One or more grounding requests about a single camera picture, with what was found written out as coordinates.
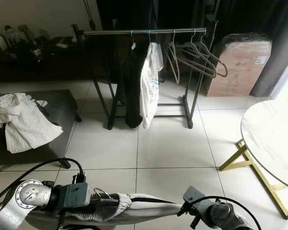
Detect hanger with metal hook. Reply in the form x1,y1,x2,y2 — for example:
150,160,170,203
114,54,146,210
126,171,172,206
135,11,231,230
94,188,116,202

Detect grey empty hanger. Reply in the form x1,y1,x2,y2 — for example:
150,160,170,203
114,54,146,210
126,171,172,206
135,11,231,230
178,30,217,80
192,29,229,79
165,30,182,86

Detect round white table gold legs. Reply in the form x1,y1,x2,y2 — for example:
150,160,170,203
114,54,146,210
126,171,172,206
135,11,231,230
219,100,288,220

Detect white hanging garment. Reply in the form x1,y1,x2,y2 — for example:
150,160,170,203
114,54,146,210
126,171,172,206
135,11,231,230
139,42,164,130

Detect black hanging garment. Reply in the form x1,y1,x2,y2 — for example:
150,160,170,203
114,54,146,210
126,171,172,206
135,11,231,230
118,43,149,129

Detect white striped shirt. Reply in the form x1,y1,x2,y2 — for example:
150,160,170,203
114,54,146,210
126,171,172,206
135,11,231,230
0,92,64,155

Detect brown cardboard box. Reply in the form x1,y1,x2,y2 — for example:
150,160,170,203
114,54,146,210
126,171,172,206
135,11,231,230
204,33,273,98

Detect dark grey curtain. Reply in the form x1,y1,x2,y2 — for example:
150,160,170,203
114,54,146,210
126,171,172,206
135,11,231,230
216,0,288,99

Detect dark wooden low cabinet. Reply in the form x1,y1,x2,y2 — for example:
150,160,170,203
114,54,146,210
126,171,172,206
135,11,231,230
0,37,120,83

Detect black tall panel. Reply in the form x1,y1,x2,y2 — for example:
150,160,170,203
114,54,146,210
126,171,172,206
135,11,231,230
96,0,130,32

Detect grey leaning pole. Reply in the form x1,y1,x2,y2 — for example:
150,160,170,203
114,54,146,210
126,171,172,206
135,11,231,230
84,0,96,30

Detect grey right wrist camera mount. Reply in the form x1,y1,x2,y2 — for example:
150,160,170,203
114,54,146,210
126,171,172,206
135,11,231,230
183,186,212,214

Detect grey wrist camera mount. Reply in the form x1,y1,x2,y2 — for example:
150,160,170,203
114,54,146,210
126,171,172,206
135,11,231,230
65,182,100,210
183,186,212,214

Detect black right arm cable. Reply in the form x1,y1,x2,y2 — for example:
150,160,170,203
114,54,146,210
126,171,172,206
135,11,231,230
178,195,264,230

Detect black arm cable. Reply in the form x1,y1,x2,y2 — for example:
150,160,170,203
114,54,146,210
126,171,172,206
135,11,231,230
178,195,264,230
0,157,92,211

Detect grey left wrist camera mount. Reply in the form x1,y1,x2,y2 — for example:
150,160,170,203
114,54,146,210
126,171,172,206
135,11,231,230
65,182,100,210

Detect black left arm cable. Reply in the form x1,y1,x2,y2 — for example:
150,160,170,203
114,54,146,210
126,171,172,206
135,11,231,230
0,157,92,211

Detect black clothes rack chrome rail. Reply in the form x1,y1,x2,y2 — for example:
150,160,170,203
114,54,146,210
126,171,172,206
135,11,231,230
72,20,219,131

